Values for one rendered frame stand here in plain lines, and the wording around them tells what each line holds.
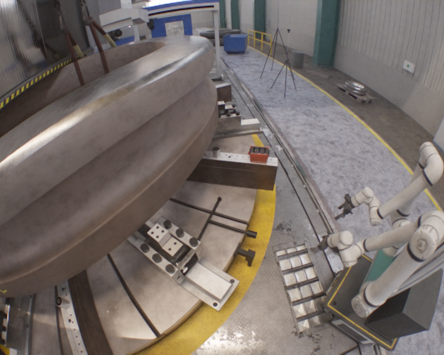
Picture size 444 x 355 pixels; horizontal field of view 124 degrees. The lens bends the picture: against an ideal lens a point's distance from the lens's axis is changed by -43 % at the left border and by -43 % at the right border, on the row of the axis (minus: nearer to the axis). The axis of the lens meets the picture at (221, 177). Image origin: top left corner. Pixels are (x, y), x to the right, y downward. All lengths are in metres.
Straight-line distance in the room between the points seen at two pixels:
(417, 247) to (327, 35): 10.23
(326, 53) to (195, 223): 9.93
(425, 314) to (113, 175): 2.37
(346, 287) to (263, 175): 1.41
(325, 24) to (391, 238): 9.98
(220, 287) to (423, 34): 8.05
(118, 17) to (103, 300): 5.35
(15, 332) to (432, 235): 2.98
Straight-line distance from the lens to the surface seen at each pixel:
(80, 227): 1.40
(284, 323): 2.11
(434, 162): 1.40
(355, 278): 2.11
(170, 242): 1.51
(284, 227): 2.45
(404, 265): 0.99
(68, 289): 1.88
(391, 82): 8.42
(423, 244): 0.88
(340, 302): 1.97
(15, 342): 2.57
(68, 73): 5.43
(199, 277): 1.68
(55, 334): 2.44
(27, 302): 2.74
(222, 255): 1.90
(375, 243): 1.26
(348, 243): 1.25
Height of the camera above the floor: 2.05
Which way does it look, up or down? 45 degrees down
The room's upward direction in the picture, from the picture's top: 4 degrees counter-clockwise
